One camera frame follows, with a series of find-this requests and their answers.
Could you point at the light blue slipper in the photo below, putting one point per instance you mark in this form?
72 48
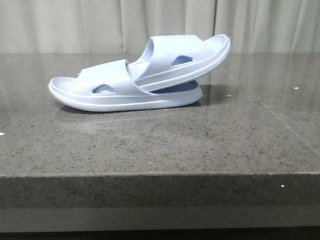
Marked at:
171 60
108 88

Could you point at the cream curtain right panel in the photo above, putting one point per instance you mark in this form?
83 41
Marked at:
270 26

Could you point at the cream curtain panel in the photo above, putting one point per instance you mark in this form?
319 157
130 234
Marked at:
270 26
99 26

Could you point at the cream curtain left panel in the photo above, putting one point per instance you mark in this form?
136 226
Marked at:
99 26

